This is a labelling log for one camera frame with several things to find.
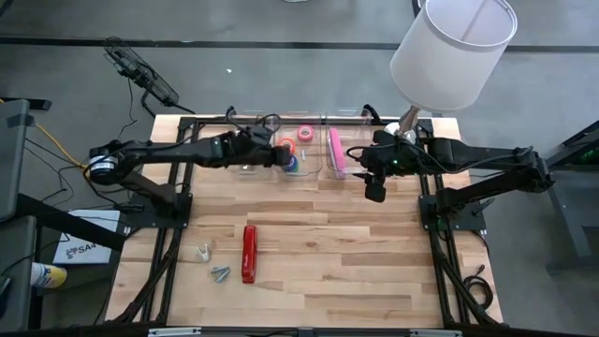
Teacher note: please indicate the grey cabinet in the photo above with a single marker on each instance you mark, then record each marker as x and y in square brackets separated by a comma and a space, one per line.
[14, 281]
[11, 164]

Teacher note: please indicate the clear plastic bin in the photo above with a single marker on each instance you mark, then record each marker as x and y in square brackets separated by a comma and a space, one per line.
[313, 161]
[358, 140]
[243, 173]

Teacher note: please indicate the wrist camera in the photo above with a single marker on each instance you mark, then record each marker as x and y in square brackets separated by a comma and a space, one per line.
[282, 156]
[375, 191]

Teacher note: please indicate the orange tape roll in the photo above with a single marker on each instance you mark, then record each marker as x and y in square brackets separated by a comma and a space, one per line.
[286, 140]

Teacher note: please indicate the pink stapler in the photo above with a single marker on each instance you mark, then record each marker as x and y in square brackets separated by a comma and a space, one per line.
[336, 150]

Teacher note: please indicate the white shade table lamp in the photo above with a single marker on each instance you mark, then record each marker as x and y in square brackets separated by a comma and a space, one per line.
[449, 56]

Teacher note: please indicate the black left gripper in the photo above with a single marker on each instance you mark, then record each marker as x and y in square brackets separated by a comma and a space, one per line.
[255, 152]

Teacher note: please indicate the red stapler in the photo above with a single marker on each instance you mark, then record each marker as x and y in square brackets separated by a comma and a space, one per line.
[249, 253]

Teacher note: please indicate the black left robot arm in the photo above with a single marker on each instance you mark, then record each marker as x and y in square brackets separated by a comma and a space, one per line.
[164, 152]

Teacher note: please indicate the green tape roll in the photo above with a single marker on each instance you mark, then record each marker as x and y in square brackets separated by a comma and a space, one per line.
[295, 171]

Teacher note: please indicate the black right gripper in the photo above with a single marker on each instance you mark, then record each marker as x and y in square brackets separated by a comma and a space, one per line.
[381, 154]

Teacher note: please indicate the dark purple tape roll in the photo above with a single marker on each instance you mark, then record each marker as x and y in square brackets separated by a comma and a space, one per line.
[296, 163]

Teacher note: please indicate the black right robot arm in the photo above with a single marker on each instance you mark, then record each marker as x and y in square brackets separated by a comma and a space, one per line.
[468, 152]

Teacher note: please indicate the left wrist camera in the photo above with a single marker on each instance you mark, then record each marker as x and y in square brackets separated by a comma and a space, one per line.
[282, 156]

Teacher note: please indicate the pink tape roll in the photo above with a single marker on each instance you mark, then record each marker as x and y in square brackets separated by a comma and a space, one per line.
[300, 133]

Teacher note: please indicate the silver metal bracket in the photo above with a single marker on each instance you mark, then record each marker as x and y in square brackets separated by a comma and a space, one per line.
[435, 333]
[173, 332]

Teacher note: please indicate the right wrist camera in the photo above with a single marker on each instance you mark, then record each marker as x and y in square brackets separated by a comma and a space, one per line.
[375, 191]

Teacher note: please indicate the dark metal side table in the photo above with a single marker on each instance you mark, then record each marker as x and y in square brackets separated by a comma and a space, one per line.
[561, 206]

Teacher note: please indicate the white printed sign board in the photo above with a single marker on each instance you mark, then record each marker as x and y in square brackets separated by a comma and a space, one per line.
[103, 217]

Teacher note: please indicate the black diagonal beam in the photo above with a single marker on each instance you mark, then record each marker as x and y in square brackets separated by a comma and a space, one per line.
[56, 214]

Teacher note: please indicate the grey cream staple remover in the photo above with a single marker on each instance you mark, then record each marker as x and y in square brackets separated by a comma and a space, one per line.
[204, 255]

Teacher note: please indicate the light blue staple remover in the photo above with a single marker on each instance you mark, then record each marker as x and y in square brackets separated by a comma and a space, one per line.
[216, 270]

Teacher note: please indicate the yellow and white bottle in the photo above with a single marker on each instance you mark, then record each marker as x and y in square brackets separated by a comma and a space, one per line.
[51, 276]

